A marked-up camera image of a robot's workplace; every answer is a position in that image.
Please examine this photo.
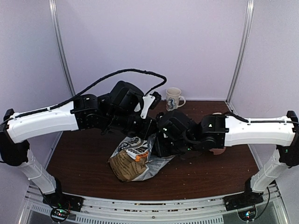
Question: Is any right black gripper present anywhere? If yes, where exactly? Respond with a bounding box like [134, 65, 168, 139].
[152, 137, 197, 159]

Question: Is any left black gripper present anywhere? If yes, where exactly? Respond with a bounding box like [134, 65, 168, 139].
[106, 111, 158, 141]

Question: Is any brown pet food bag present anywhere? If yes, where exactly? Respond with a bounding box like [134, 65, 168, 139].
[107, 134, 175, 182]

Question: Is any pink double pet bowl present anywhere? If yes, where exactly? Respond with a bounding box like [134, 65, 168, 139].
[207, 112, 227, 156]

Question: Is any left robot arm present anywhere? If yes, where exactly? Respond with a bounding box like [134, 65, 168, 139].
[0, 81, 161, 207]

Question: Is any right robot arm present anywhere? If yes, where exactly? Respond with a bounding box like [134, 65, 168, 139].
[154, 111, 299, 206]

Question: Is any white patterned mug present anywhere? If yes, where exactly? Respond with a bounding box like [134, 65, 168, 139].
[166, 87, 186, 111]

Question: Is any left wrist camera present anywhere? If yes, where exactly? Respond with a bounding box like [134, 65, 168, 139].
[139, 91, 162, 119]

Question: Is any black braided cable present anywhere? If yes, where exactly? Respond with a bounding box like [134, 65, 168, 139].
[9, 68, 168, 119]

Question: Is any aluminium front rail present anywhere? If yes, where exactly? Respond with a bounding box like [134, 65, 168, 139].
[23, 184, 288, 224]

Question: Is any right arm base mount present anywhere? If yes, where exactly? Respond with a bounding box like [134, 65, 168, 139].
[223, 185, 263, 211]

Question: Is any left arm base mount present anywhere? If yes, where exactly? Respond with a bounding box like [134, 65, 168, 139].
[42, 178, 84, 212]

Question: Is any left aluminium frame post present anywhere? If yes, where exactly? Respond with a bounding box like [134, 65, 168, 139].
[49, 0, 76, 97]

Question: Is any aluminium frame post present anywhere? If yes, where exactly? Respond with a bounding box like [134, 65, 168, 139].
[49, 0, 76, 97]
[226, 0, 255, 105]

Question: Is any right aluminium frame post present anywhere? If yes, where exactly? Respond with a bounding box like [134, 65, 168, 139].
[226, 0, 255, 105]

